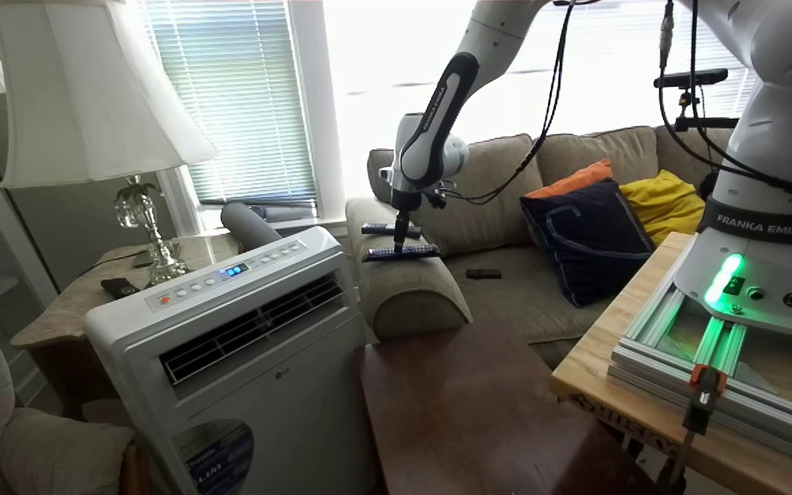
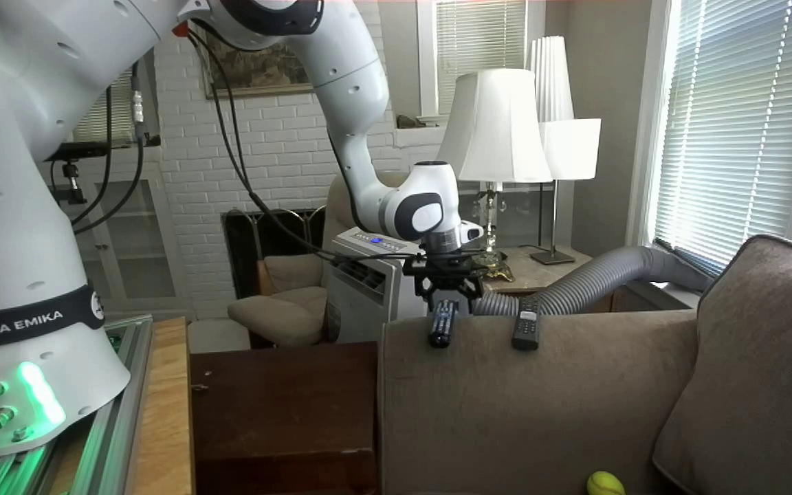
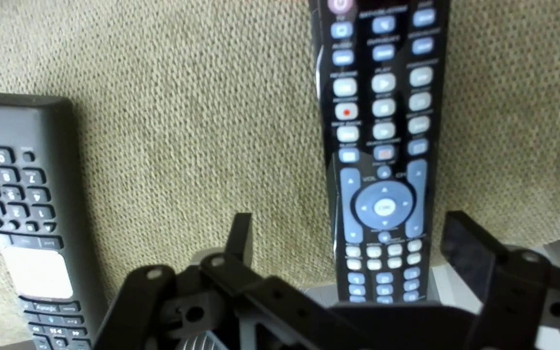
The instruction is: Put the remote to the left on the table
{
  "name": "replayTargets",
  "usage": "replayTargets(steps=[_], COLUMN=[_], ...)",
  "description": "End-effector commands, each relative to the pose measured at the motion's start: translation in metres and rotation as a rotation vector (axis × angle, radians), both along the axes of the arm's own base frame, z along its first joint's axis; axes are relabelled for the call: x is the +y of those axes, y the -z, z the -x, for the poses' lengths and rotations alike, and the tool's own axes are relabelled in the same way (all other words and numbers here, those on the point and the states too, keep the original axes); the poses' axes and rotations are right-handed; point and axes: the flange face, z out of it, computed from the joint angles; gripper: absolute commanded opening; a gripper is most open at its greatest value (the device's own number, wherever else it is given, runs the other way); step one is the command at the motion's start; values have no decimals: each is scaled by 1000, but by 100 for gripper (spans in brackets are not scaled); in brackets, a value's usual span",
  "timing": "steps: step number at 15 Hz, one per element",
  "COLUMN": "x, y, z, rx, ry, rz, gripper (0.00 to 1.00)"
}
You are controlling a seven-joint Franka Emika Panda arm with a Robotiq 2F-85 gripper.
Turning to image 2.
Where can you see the white portable air conditioner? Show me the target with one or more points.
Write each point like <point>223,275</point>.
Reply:
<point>358,304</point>

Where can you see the dark brown wooden table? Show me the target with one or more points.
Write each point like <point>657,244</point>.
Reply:
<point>277,412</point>

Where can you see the beige armchair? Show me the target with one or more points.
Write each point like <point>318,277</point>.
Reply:
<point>277,310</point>

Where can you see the framed wall painting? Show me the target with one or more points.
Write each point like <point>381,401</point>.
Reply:
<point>260,70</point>

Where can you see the white glass door cabinet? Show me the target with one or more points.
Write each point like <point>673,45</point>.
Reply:
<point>138,249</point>

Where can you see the white window blinds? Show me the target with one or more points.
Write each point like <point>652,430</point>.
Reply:
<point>744,119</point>

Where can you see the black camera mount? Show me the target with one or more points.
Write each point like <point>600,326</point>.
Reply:
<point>70,180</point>

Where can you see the tall white lamp shade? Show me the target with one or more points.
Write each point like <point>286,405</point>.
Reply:
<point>552,77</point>

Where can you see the black pole lamp, white shade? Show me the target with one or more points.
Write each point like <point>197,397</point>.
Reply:
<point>569,145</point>

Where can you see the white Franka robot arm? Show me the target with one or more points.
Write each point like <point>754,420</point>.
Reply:
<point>11,183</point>

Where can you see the aluminium profile frame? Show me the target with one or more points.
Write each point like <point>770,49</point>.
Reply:
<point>128,386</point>

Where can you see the yellow-green tennis ball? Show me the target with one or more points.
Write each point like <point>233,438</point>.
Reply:
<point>607,482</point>

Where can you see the beige sofa back cushion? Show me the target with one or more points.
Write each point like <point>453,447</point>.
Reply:
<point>763,386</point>

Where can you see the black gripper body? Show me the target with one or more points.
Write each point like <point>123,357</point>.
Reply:
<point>447,265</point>

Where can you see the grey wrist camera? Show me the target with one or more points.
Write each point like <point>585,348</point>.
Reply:
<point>470,232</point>

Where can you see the black fireplace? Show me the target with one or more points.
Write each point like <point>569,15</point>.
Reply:
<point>245,249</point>

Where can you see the light wooden robot platform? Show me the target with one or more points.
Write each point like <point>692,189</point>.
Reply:
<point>164,412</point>

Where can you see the beige fabric sofa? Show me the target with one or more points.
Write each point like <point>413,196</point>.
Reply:
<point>523,412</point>

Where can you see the crystal lamp with white shade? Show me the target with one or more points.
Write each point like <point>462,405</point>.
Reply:
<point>495,128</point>

